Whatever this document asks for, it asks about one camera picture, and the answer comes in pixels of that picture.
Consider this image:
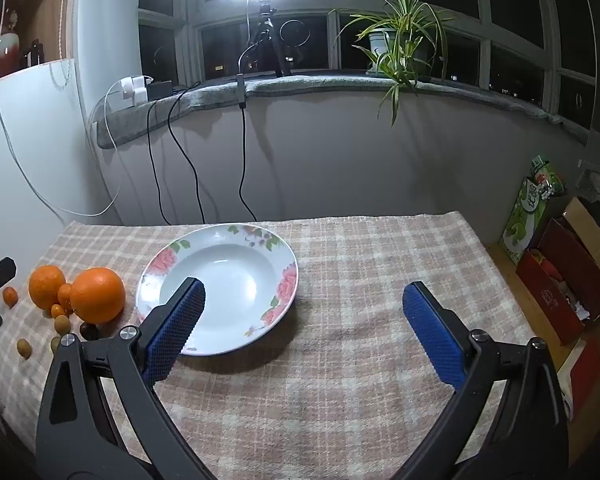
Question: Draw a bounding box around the black ring light cable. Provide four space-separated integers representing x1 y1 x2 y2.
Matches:
236 74 259 222

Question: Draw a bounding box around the white cable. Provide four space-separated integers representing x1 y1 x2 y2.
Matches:
0 0 126 217

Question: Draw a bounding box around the wall poster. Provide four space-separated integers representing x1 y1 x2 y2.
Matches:
0 0 31 87

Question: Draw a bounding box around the large orange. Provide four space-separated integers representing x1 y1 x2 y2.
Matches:
70 267 126 324
28 265 67 309

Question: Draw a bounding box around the white floral plate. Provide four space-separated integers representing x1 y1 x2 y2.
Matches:
136 222 299 357

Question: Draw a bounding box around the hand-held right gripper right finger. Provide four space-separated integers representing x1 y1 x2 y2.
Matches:
387 281 568 480

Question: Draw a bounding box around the grey sill mat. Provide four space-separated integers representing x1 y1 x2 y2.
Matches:
94 74 588 150

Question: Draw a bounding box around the green printed box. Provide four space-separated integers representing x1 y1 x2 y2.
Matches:
500 175 549 266

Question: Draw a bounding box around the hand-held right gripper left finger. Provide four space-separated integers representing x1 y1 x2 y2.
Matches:
36 276 216 480

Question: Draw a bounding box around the potted spider plant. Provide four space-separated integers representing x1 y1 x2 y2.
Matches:
327 0 456 128

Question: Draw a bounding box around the green snack bag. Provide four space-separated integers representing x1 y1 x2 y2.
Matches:
530 155 566 198

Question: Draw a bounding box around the red cardboard box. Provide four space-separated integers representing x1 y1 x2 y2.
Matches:
540 196 600 322

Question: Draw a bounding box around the black power adapter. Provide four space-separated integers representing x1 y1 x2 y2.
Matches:
146 80 175 101

